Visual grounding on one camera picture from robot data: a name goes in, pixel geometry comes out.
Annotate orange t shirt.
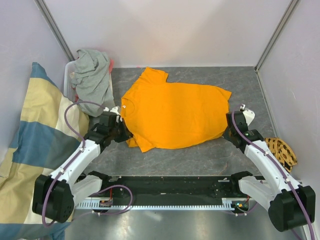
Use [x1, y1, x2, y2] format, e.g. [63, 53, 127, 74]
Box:
[121, 67, 232, 153]

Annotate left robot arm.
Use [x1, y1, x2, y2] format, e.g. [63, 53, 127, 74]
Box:
[31, 107, 132, 223]

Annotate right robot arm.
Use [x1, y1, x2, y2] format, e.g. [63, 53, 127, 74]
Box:
[223, 109, 316, 239]

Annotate white plastic basket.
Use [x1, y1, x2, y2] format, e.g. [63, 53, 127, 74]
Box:
[63, 60, 76, 102]

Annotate grey t shirt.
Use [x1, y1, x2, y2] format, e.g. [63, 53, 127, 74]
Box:
[71, 49, 115, 117]

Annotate blue yellow striped pillow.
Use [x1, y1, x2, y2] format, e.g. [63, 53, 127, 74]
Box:
[0, 62, 89, 240]

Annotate pink red garment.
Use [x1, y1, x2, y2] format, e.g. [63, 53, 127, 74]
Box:
[108, 58, 115, 74]

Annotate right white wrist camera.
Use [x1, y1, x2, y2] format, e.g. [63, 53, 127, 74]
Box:
[239, 104, 256, 126]

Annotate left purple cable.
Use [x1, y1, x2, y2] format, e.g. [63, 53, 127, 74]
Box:
[41, 100, 133, 228]

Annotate purple cable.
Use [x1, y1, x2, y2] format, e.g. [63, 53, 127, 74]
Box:
[231, 107, 316, 240]
[41, 100, 133, 228]

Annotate slotted cable duct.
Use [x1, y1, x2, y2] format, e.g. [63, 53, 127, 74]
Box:
[74, 197, 251, 211]

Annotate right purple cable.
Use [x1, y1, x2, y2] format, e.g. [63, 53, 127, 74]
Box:
[231, 107, 316, 240]

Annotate left aluminium frame post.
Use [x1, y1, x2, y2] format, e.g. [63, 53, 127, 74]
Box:
[34, 0, 75, 62]

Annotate aluminium frame post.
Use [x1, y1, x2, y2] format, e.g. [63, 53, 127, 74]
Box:
[34, 0, 75, 62]
[254, 0, 301, 71]

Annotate right aluminium frame post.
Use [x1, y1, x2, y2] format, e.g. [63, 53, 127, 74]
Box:
[254, 0, 301, 71]

